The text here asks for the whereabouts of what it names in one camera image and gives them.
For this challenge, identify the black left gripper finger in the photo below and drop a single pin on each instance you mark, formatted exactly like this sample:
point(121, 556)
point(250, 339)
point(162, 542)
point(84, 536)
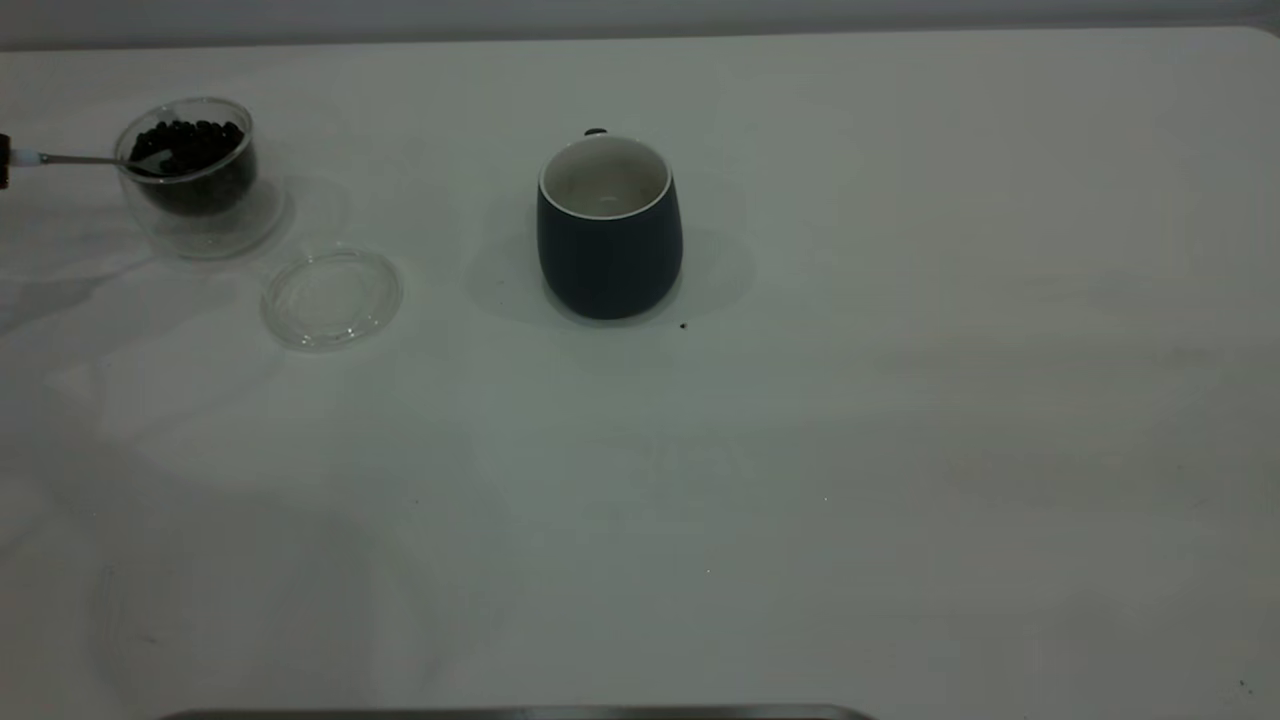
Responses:
point(4, 162)

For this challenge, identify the dark grey ceramic mug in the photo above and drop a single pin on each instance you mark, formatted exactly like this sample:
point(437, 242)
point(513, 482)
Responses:
point(610, 260)

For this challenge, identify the dark coffee beans pile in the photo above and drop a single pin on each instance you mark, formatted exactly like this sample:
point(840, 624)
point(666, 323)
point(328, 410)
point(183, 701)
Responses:
point(200, 180)

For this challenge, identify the clear round glass lid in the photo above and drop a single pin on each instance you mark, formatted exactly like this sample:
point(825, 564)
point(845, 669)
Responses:
point(330, 315)

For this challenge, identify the clear double-wall glass cup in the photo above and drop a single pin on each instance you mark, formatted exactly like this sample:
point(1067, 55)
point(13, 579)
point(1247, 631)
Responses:
point(215, 236)

